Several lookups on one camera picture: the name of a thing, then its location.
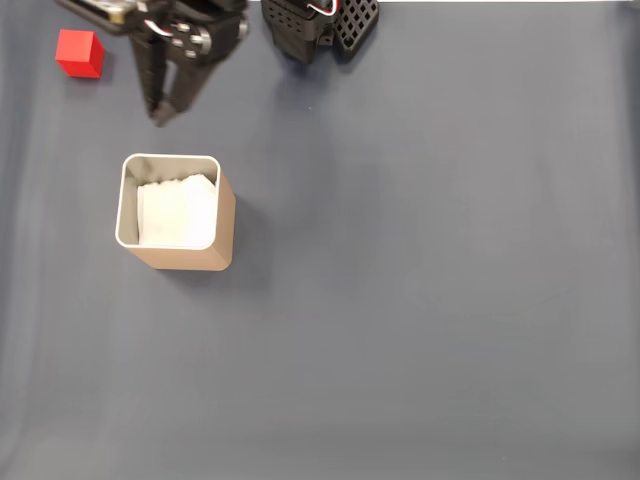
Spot red cube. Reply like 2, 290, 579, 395
54, 29, 106, 80

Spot tan square metal box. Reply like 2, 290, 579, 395
114, 153, 237, 273

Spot white tissue paper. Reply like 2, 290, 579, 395
135, 173, 219, 249

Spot camera circuit board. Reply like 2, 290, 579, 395
55, 0, 139, 36

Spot white red green wire bundle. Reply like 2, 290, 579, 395
305, 0, 342, 17

